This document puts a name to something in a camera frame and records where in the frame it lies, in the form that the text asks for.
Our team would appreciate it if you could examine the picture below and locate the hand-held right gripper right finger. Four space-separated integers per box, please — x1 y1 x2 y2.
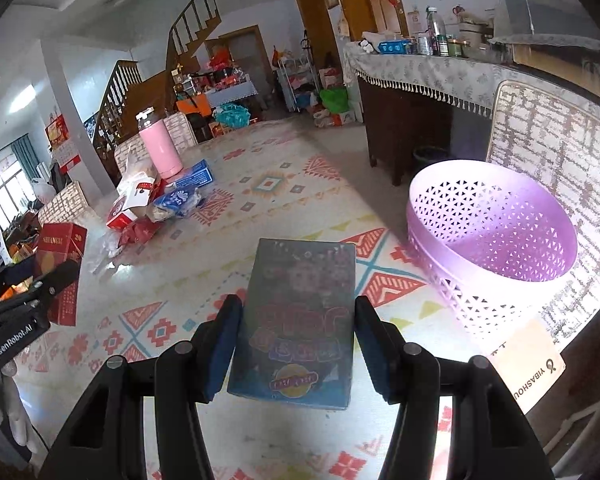
354 296 556 480

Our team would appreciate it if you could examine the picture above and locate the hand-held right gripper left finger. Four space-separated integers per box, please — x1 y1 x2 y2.
39 294 244 480

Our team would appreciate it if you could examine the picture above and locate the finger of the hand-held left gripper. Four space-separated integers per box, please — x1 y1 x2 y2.
30 259 82 306

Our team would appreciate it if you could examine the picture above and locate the red cigarette carton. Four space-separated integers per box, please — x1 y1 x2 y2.
34 222 88 327

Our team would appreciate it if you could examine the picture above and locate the dark printed cardboard box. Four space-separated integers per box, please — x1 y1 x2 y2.
226 238 357 411

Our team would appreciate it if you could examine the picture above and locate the purple perforated plastic basket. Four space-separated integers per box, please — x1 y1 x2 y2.
406 160 579 341

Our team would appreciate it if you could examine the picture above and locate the red plastic bag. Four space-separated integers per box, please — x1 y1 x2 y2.
117 216 163 246

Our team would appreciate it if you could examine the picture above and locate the person's left hand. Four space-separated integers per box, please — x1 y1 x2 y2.
0 361 38 460

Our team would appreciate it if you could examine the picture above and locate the clear plastic wrapper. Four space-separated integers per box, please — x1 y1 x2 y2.
82 232 126 276

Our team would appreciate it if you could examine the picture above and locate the chair back with woven cover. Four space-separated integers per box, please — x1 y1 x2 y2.
39 180 101 226
114 112 198 171

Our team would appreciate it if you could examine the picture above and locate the blue window curtain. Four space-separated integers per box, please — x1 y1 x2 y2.
10 135 38 181

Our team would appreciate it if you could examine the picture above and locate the blue and white packet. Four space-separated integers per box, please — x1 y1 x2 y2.
152 186 206 221

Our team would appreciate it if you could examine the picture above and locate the beige label tag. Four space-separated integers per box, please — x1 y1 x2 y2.
490 317 566 408

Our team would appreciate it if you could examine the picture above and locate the patterned table cover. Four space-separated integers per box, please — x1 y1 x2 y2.
0 115 600 480

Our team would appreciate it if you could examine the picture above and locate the pink insulated bottle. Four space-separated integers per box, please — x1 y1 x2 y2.
136 107 184 179

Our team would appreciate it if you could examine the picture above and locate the black waste bin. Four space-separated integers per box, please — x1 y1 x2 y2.
412 146 451 171

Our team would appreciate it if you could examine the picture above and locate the wooden staircase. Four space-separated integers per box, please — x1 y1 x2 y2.
92 0 223 186

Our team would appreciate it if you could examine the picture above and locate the dark wooden cabinet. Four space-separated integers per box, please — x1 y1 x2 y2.
357 75 493 186

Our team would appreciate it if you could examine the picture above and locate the teal plastic bag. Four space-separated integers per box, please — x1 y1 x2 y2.
215 104 251 128

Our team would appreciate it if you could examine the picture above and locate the green plastic bag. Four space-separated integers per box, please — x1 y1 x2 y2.
320 87 350 113

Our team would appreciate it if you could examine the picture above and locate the metal storage rack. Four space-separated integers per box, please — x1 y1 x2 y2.
277 57 321 113

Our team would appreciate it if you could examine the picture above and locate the large chair with woven cover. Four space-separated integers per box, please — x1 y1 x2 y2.
485 80 600 356

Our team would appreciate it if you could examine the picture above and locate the fringed grey tablecloth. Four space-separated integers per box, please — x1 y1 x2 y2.
342 40 600 116

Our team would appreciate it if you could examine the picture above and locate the tall glass bottle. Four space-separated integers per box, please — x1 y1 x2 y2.
425 7 443 56

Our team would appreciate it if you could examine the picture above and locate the mesh food cover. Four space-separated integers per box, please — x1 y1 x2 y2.
490 0 600 53

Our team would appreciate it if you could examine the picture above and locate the black cable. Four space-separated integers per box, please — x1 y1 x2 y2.
30 410 52 458

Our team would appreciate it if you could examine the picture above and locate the red wall calendar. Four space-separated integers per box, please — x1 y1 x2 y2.
45 115 81 171

